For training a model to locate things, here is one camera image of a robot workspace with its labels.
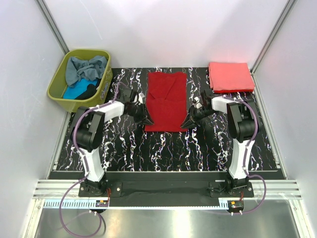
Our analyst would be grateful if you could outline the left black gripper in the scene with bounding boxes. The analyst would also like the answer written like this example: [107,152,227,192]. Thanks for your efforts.
[127,102,154,126]

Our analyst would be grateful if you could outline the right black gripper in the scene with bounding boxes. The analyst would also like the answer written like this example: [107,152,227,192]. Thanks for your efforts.
[180,105,216,130]

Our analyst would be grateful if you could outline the red t shirt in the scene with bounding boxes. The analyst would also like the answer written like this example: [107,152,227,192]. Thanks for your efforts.
[145,72,187,132]

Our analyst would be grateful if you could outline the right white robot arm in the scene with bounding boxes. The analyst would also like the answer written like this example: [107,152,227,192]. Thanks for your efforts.
[181,90,261,197]

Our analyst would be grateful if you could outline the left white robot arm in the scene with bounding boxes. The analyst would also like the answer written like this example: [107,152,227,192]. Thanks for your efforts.
[70,88,154,196]

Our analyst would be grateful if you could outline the folded coral t shirt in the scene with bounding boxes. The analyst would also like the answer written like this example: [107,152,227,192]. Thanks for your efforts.
[209,62,255,90]

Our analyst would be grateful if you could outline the black t shirt in bin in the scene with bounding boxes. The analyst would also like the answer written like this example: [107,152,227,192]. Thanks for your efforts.
[75,84,97,100]

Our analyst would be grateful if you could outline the blue t shirt in bin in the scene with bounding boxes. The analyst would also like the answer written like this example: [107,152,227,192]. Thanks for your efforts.
[63,79,92,100]

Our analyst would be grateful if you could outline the grey t shirt in bin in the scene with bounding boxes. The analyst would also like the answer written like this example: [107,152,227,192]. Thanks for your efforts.
[65,56,107,87]

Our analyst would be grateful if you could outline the olive green plastic bin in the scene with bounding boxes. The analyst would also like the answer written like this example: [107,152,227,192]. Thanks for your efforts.
[47,49,113,113]

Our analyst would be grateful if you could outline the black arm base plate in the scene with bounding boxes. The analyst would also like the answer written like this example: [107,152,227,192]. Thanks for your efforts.
[79,172,254,209]

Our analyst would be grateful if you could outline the slotted white cable duct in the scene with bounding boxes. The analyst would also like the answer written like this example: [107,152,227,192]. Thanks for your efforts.
[44,199,109,209]

